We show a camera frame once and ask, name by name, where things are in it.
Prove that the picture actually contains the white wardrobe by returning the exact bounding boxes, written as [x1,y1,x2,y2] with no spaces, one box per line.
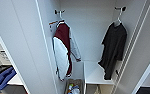
[35,0,150,94]

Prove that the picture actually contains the maroon and white jacket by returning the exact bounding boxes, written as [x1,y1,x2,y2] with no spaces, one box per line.
[51,21,82,82]

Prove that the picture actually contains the yellow bottle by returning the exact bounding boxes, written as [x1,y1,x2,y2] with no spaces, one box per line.
[68,83,74,93]

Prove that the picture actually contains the grey storage box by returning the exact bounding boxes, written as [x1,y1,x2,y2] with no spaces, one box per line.
[64,78,85,94]

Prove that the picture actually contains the orange and white hanger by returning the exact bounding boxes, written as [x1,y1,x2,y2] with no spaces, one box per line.
[49,10,67,29]

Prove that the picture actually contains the small black side hook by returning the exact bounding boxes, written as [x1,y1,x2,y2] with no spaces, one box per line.
[114,69,121,77]

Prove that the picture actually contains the white board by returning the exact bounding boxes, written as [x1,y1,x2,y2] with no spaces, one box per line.
[7,73,25,86]

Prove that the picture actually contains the white wardrobe shelf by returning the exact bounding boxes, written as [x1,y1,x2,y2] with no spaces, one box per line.
[83,60,115,86]

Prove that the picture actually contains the blue case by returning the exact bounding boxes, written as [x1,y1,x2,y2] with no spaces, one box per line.
[0,66,18,93]

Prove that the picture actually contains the white and blue bottle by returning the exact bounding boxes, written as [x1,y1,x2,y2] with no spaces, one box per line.
[72,84,81,94]

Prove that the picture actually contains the white wardrobe door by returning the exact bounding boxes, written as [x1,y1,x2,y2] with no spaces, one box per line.
[0,0,58,94]
[115,0,150,94]

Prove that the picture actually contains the white wall label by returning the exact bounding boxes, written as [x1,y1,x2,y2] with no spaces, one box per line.
[0,49,11,66]

